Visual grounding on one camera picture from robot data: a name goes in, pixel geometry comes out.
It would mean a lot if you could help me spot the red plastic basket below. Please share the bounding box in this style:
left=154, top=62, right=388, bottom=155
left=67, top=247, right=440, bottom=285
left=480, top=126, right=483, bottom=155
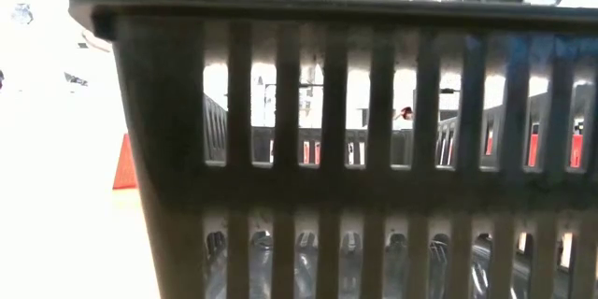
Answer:
left=111, top=121, right=585, bottom=192

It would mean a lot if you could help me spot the black slotted plastic basket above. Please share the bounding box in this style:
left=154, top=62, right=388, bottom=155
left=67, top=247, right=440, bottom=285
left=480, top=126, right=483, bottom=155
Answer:
left=68, top=0, right=598, bottom=299

